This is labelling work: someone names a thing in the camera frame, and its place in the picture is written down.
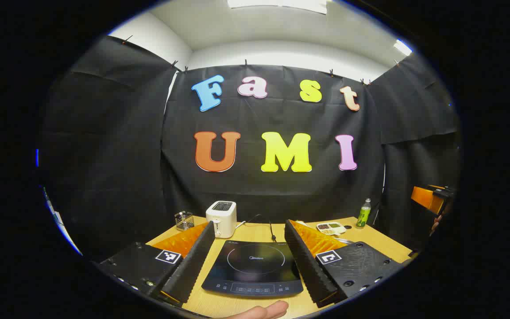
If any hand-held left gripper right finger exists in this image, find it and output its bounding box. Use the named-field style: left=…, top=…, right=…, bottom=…
left=284, top=219, right=404, bottom=307

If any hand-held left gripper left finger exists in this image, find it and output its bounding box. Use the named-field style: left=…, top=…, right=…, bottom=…
left=98, top=221, right=216, bottom=305

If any black induction cooktop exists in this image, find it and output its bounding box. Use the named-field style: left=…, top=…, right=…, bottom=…
left=201, top=240, right=304, bottom=298

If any white divided bean plate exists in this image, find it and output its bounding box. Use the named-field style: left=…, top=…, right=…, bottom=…
left=316, top=222, right=347, bottom=235

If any white toaster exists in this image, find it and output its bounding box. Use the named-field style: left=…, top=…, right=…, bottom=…
left=205, top=201, right=237, bottom=239

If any green label drink bottle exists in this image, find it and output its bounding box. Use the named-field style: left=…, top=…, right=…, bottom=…
left=356, top=198, right=371, bottom=229

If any black backdrop cloth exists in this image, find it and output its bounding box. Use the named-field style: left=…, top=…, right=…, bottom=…
left=38, top=35, right=461, bottom=262

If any small ceiling light panel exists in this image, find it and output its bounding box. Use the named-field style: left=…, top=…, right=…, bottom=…
left=393, top=39, right=413, bottom=56

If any large ceiling light panel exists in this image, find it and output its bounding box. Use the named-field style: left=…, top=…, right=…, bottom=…
left=228, top=0, right=328, bottom=15

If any black power cable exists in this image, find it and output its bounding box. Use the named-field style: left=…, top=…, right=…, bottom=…
left=242, top=214, right=278, bottom=243

